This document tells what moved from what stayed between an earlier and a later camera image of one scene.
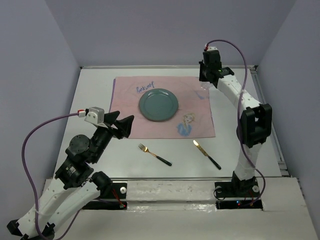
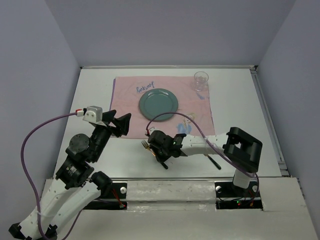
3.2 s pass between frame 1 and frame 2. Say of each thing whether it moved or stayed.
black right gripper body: moved
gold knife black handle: stayed
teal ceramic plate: stayed
